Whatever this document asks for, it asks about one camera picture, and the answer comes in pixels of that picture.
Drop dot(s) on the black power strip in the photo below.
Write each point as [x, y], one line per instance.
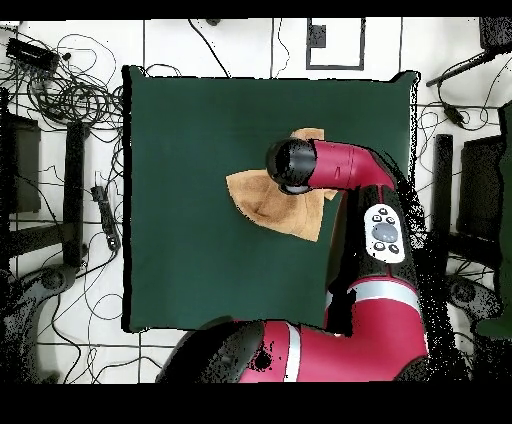
[106, 216]

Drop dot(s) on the black flat box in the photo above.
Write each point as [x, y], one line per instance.
[480, 188]
[24, 168]

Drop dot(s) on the dark grey square plate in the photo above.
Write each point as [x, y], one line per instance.
[316, 36]

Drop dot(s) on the black boom pole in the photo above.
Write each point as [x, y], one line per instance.
[460, 70]

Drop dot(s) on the black power adapter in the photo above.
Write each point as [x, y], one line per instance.
[454, 114]

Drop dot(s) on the black speckled box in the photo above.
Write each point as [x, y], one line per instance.
[496, 34]

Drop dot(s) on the dark green table cloth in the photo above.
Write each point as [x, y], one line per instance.
[180, 140]

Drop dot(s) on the black stand bar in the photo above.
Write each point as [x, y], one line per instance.
[74, 192]
[443, 192]

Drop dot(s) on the black network box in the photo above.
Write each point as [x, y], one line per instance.
[32, 54]

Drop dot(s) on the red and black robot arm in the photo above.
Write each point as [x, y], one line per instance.
[360, 320]

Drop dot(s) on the yellow terry towel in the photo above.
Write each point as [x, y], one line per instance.
[272, 208]

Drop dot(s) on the grey floor tape frame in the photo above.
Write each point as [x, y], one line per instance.
[362, 48]

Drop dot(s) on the dark green hanging cloth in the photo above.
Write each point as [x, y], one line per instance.
[507, 180]

